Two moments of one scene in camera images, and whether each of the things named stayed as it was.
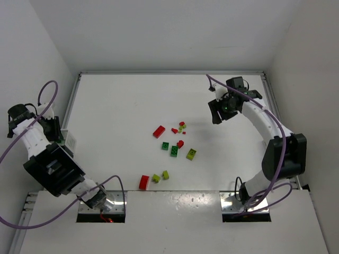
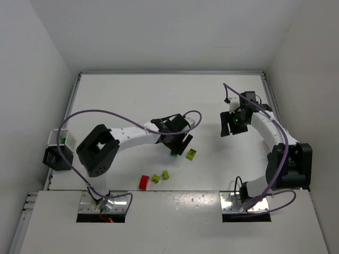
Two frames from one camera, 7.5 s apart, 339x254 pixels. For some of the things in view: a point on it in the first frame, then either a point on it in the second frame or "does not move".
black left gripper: (53, 128) to (181, 143)
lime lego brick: (165, 175) does not move
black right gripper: (216, 112) to (232, 121)
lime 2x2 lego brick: (190, 154) does not move
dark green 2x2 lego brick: (61, 142) does not move
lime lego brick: (155, 178) does not move
